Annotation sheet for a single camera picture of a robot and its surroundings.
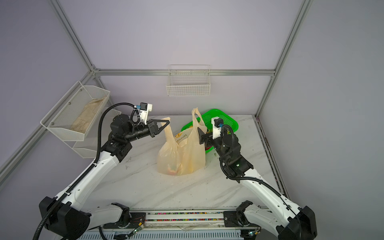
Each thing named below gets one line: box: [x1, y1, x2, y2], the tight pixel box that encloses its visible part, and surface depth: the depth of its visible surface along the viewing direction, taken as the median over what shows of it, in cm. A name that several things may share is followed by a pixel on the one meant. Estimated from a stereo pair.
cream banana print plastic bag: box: [157, 107, 208, 176], surface depth 81 cm
